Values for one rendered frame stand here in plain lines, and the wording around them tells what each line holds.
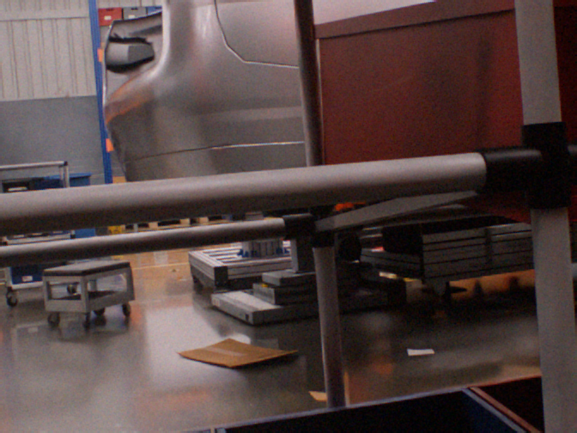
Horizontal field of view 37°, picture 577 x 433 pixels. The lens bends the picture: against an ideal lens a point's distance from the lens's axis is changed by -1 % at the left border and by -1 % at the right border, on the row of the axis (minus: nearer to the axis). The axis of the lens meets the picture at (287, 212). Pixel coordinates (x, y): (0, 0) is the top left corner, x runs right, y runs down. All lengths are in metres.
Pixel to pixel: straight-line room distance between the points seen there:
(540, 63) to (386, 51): 0.34
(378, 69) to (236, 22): 1.88
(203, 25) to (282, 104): 0.36
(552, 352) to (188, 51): 2.33
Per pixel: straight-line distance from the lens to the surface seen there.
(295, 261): 4.87
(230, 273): 5.58
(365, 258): 5.40
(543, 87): 0.68
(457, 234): 4.84
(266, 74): 2.86
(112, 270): 5.23
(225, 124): 2.84
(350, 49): 1.09
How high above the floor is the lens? 0.82
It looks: 3 degrees down
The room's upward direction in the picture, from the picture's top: 5 degrees counter-clockwise
